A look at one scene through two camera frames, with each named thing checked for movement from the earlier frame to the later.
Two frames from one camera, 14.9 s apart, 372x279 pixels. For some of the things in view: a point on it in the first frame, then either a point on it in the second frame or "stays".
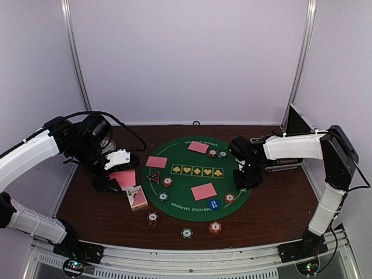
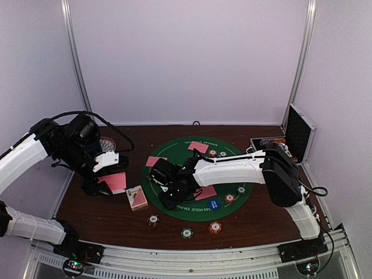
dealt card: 203,191 stays
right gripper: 240,183 → 170,203
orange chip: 213,153 stays
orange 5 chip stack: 215,227 stays
